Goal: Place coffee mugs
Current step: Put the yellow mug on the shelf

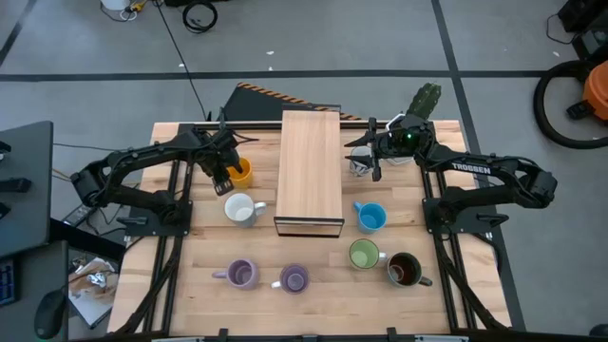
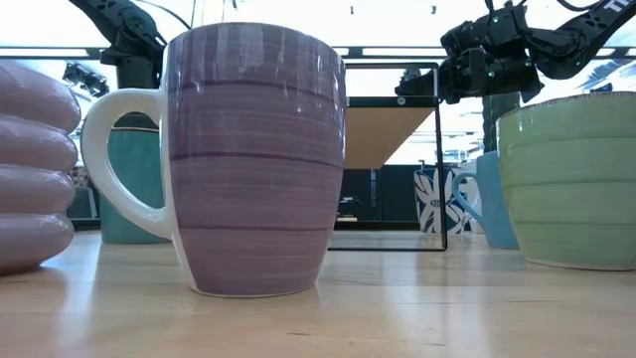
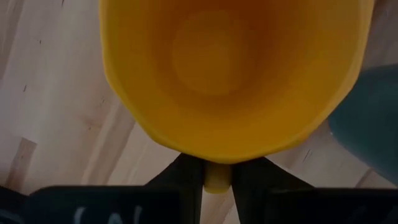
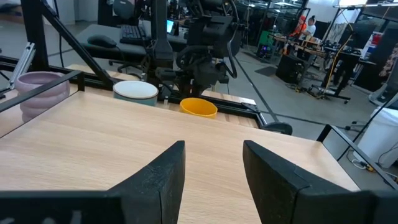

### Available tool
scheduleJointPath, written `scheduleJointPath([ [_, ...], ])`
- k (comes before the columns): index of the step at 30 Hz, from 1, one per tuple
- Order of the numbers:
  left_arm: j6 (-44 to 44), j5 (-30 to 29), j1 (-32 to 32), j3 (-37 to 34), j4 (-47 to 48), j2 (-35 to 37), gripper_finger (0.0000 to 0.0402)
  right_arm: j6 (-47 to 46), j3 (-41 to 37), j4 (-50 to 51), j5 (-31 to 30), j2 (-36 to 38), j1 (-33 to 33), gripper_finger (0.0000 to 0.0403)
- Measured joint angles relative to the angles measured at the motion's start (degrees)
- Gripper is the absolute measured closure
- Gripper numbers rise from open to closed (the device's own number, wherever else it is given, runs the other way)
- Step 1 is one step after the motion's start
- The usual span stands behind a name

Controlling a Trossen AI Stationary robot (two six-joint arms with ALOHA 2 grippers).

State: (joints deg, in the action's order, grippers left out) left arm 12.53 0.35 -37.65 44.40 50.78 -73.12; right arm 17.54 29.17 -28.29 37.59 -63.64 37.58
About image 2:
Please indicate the light blue mug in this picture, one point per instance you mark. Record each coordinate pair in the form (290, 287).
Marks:
(494, 209)

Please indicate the black overhead frame bar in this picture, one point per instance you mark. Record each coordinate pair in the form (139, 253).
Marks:
(397, 52)

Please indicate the teal mug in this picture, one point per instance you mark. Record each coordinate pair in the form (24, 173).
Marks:
(134, 189)

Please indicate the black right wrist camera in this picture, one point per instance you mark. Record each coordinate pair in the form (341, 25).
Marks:
(487, 27)

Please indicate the black low cabinet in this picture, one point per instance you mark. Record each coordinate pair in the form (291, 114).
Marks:
(392, 194)

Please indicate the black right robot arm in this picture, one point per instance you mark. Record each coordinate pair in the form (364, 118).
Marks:
(581, 35)

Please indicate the black ceiling spotlight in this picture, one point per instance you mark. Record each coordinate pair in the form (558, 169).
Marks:
(84, 79)

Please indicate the dark green ribbed mug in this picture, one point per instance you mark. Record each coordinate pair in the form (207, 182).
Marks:
(499, 119)

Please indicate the lilac ribbed mug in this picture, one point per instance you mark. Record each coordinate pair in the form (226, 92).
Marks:
(30, 174)

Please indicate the black frame wooden shelf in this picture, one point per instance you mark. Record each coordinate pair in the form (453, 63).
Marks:
(377, 134)

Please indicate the blue white floral mug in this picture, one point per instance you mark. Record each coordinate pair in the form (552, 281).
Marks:
(437, 204)

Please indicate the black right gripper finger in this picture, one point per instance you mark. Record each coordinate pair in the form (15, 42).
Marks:
(422, 87)

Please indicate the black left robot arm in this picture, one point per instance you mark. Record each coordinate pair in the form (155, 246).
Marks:
(131, 35)

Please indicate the light green ceramic bowl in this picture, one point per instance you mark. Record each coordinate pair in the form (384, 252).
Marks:
(571, 189)

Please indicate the grey office chair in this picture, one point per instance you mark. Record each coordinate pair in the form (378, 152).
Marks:
(87, 204)

